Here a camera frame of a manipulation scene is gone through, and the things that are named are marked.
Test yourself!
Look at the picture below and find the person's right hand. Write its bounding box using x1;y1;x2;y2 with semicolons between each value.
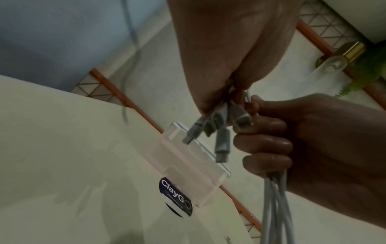
232;93;386;228

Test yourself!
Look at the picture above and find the person's left hand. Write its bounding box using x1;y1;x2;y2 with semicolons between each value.
166;0;306;117

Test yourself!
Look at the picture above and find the white charging cable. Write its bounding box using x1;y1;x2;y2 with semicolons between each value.
215;128;284;244
204;102;274;244
182;116;206;145
228;90;292;244

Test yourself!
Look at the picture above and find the green plant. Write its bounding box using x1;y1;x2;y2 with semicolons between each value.
334;53;386;99

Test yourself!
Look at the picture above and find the gold lamp with clear bulb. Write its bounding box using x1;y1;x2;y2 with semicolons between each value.
315;41;367;75

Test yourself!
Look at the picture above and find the clear acrylic holder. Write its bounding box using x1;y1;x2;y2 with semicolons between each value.
144;121;232;207

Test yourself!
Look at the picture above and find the round dark blue sticker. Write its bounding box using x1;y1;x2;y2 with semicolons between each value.
158;176;194;218

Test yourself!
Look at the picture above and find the orange framed wire grid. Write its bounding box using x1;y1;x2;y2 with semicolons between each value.
71;0;386;238

